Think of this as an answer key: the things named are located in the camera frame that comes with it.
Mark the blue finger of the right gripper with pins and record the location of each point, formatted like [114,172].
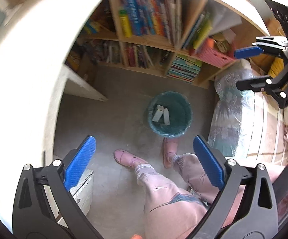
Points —
[259,48]
[256,83]

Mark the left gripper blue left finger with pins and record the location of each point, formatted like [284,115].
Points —
[43,205]

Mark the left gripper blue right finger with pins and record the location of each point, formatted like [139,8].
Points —
[256,216]

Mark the teal trash bin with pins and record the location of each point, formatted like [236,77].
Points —
[180,114]

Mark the grey cardboard trash piece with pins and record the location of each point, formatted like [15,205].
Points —
[158,113]

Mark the yellow pillow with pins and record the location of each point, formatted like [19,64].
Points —
[276,67]

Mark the patterned bed mattress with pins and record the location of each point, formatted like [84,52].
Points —
[247,124]

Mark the pink plastic basket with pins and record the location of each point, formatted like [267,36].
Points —
[208,54]

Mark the right leg pink trousers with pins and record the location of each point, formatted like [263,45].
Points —
[191,170]

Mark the leg pink trousers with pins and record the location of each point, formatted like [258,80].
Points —
[169,211]
[191,170]

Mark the left leg pink trousers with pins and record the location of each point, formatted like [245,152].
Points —
[169,211]

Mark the stack of teal books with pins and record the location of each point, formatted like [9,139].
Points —
[184,68]

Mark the left pink shoe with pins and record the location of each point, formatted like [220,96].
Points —
[127,159]

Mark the pink shoe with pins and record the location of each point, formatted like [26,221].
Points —
[170,146]
[127,159]

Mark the right pink shoe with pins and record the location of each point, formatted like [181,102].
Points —
[170,146]

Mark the wooden bookshelf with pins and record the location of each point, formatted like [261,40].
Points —
[145,36]

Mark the white round desk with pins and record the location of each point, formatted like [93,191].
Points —
[34,45]

